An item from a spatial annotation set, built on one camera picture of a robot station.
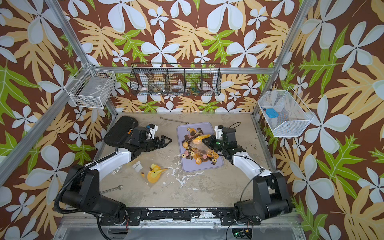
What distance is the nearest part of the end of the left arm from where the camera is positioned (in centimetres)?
70

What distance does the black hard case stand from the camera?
985mm

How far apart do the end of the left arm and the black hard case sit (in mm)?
306
